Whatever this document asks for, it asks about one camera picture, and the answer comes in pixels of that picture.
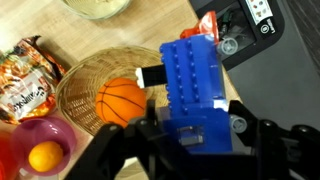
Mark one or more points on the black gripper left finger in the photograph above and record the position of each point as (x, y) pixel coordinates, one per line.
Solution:
(150, 111)

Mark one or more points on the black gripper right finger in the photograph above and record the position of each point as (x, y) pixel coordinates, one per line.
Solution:
(240, 116)

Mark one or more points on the blue toy brick car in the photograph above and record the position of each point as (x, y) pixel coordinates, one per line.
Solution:
(197, 114)

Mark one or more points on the orange toy basketball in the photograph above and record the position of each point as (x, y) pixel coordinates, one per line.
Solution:
(119, 100)

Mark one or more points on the brown wicker basket with ball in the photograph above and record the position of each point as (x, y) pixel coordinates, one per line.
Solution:
(77, 90)

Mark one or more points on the light oval wicker basket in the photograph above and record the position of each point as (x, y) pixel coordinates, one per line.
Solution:
(96, 9)

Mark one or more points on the lower black waste bin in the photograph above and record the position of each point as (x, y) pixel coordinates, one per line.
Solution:
(254, 24)

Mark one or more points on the small orange fruit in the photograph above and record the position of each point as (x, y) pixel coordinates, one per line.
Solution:
(45, 156)

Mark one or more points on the pink bowl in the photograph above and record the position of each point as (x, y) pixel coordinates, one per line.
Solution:
(35, 131)

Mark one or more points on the orange noodle packet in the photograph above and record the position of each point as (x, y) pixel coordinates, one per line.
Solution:
(29, 77)

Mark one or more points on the red plastic bowl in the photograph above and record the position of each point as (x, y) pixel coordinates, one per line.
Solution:
(8, 165)

